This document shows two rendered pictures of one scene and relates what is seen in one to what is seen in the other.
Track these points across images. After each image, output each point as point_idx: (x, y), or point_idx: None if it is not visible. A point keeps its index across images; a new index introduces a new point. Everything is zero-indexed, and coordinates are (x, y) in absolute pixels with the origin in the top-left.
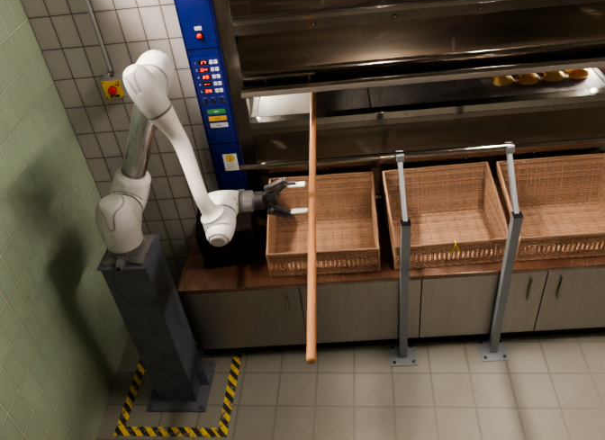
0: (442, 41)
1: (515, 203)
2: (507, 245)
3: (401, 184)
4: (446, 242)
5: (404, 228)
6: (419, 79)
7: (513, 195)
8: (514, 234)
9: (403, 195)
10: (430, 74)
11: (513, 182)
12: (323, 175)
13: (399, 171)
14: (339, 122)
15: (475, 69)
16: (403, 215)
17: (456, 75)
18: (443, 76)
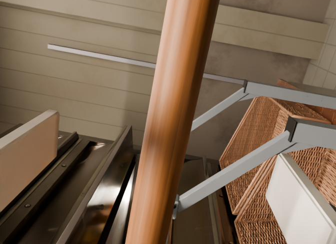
0: (44, 238)
1: (233, 94)
2: (296, 96)
3: (217, 176)
4: (334, 150)
5: (303, 122)
6: (65, 232)
7: (224, 100)
8: (273, 85)
9: (238, 161)
10: (65, 221)
11: (210, 109)
12: None
13: (194, 190)
14: None
15: (85, 187)
16: (277, 139)
17: (82, 200)
18: (77, 210)
